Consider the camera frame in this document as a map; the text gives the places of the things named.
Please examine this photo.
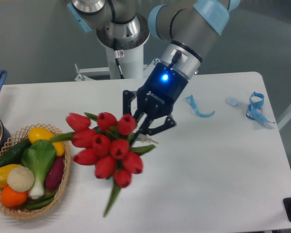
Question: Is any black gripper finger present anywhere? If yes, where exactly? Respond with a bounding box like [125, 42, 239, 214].
[123, 90, 143, 121]
[144, 115, 177, 136]

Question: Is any blue ribbon bundle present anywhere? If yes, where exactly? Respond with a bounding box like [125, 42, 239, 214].
[245, 91, 275, 125]

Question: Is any orange fruit toy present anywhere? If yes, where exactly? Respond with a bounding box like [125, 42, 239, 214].
[0, 186, 28, 207]

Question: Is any purple sweet potato toy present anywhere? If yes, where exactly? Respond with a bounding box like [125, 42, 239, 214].
[45, 157, 64, 189]

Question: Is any curled blue ribbon strip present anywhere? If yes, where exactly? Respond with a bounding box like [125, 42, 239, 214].
[184, 95, 215, 118]

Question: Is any yellow bell pepper toy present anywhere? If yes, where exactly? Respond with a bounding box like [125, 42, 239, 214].
[0, 164, 21, 188]

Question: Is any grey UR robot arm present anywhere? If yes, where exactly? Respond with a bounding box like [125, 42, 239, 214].
[67, 0, 239, 135]

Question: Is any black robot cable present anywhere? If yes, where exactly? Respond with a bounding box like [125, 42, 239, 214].
[112, 38, 125, 80]

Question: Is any cream steamed bun toy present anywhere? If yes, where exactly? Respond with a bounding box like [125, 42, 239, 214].
[7, 166, 34, 192]

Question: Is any yellow squash toy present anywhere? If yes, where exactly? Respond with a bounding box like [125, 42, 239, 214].
[28, 127, 65, 156]

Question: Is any red tulip bouquet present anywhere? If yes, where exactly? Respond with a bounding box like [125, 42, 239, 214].
[51, 112, 155, 216]

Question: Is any small light blue cap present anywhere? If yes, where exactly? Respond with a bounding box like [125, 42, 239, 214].
[226, 97, 239, 107]

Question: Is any green cucumber toy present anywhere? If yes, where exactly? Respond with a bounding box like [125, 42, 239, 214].
[0, 138, 31, 167]

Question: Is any green bok choy toy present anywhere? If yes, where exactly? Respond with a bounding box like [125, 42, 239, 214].
[21, 139, 56, 200]

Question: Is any green pea pods toy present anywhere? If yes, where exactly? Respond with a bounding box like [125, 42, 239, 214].
[25, 193, 55, 211]

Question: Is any woven wicker basket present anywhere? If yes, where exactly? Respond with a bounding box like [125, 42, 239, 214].
[0, 123, 71, 219]

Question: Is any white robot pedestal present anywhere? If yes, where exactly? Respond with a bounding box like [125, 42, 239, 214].
[75, 45, 160, 82]

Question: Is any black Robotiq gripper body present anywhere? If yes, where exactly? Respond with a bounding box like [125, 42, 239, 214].
[137, 63, 188, 134]

